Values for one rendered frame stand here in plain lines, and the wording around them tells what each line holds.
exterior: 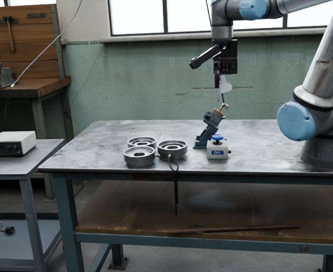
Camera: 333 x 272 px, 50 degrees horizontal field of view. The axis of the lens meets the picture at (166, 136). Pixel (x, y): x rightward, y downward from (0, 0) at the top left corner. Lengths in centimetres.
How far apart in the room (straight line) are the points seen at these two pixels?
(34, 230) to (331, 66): 133
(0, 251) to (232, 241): 119
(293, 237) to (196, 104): 176
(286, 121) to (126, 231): 67
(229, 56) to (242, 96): 158
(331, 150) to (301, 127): 19
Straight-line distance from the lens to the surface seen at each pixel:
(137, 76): 289
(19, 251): 199
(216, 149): 122
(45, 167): 129
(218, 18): 126
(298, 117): 105
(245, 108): 287
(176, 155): 122
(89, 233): 138
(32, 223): 171
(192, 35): 271
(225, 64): 128
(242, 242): 130
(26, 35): 306
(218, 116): 133
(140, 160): 117
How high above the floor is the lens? 125
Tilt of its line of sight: 18 degrees down
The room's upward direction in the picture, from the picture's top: 3 degrees counter-clockwise
